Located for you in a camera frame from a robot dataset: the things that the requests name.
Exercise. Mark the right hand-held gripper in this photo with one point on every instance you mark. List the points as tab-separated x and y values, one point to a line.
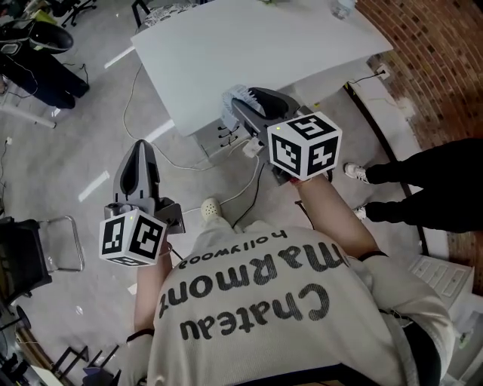
302	147

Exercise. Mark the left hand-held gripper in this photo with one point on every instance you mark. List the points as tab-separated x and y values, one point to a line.
132	241

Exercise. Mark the person's left forearm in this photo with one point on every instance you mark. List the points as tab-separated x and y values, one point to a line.
151	290

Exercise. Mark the person's right forearm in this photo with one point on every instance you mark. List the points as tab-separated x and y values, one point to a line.
332	218

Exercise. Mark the white desk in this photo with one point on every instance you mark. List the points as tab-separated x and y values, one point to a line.
245	49

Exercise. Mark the white power strip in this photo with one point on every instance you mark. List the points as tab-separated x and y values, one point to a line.
253	147

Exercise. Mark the person's cream clog shoe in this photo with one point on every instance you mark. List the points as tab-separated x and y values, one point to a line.
211	209

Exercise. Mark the thin wrist bangle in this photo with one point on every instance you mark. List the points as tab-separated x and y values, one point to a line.
168	252

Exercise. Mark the person's cream trousers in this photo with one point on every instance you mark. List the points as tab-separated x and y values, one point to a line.
219	231

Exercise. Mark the pale flower bouquet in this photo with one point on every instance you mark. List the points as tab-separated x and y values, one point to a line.
271	1

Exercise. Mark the white work table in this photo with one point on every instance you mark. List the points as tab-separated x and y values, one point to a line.
34	118

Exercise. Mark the white plinth black edge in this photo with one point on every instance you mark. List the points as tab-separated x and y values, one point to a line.
385	113

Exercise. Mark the clear cup with straw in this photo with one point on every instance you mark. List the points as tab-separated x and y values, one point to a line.
341	7

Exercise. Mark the small white plug adapter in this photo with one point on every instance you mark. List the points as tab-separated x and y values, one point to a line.
8	140

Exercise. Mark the black oval backpack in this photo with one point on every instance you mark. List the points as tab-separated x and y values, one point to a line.
49	39

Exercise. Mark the black round stool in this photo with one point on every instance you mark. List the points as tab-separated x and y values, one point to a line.
22	318

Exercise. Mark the person's printed white shirt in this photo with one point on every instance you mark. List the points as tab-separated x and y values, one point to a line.
264	339

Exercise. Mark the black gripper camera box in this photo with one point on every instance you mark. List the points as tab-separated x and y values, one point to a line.
173	218

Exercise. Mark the white wall socket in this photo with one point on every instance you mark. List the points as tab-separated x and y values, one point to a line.
383	71

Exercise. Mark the black metal frame stand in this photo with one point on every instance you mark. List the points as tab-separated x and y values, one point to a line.
71	354

